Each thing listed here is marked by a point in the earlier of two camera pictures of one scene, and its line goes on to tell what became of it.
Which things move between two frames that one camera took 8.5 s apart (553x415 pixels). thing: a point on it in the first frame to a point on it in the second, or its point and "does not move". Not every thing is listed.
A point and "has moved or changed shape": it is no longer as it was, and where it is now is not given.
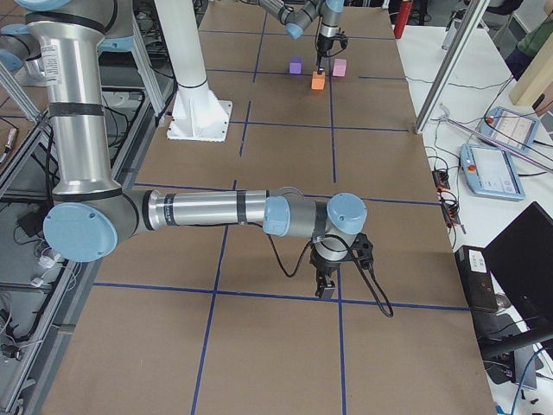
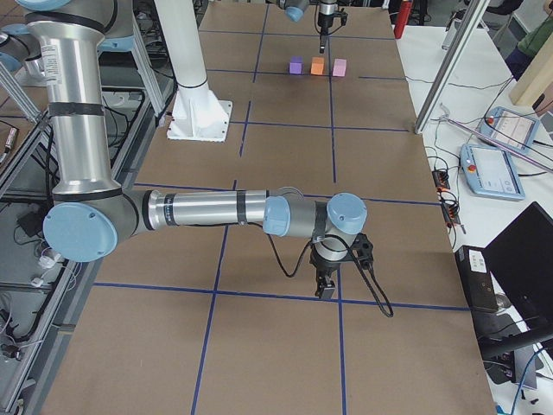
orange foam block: (318, 81) has moved or changed shape
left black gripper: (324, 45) to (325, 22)
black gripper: (342, 37) to (343, 16)
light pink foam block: (340, 67) does not move
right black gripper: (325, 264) does not move
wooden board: (537, 76) does not move
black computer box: (473, 265) does not move
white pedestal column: (198, 114) does not move
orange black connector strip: (449, 210) does not move
